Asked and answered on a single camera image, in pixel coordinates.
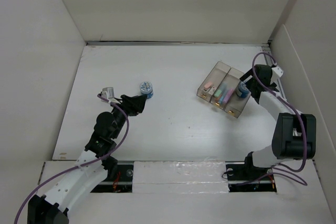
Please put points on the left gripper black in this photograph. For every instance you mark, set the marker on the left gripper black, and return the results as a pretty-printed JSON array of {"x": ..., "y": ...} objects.
[{"x": 133, "y": 105}]

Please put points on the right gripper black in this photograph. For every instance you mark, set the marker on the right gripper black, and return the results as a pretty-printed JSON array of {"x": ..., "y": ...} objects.
[{"x": 247, "y": 74}]

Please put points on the blue jar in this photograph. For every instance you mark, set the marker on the blue jar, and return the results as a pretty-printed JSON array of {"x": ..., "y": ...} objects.
[
  {"x": 146, "y": 88},
  {"x": 242, "y": 91}
]

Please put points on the purple highlighter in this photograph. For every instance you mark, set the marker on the purple highlighter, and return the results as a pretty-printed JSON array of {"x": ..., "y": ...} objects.
[{"x": 228, "y": 96}]

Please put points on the green highlighter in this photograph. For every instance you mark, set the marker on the green highlighter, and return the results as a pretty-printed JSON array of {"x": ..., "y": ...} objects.
[{"x": 218, "y": 93}]

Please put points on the white staples box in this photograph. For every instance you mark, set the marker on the white staples box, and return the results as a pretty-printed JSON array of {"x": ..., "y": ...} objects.
[{"x": 212, "y": 90}]

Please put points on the blue highlighter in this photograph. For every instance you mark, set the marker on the blue highlighter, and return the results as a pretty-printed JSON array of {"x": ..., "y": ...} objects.
[{"x": 224, "y": 89}]

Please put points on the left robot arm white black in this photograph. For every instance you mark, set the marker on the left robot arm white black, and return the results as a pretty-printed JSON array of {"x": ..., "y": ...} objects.
[{"x": 94, "y": 165}]

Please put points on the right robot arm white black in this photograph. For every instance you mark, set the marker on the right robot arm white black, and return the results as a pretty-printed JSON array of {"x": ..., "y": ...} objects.
[{"x": 264, "y": 158}]

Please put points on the clear three-compartment organizer tray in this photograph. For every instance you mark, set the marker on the clear three-compartment organizer tray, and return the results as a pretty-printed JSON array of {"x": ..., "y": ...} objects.
[{"x": 223, "y": 73}]

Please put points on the aluminium rail right side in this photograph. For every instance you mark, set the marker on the aluminium rail right side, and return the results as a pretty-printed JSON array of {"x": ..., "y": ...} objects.
[{"x": 278, "y": 90}]

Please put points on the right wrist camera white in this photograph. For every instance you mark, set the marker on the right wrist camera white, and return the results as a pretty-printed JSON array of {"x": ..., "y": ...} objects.
[{"x": 277, "y": 72}]

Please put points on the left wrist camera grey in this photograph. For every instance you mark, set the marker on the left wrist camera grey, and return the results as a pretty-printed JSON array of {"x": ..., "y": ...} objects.
[{"x": 108, "y": 93}]

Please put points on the aluminium rail back edge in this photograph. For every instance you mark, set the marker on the aluminium rail back edge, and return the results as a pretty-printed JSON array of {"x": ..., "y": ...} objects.
[{"x": 167, "y": 43}]

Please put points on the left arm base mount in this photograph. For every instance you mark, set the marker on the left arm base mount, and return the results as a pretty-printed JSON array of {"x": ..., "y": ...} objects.
[{"x": 119, "y": 178}]

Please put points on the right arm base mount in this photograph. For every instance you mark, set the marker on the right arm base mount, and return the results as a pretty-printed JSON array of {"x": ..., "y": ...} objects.
[{"x": 244, "y": 177}]

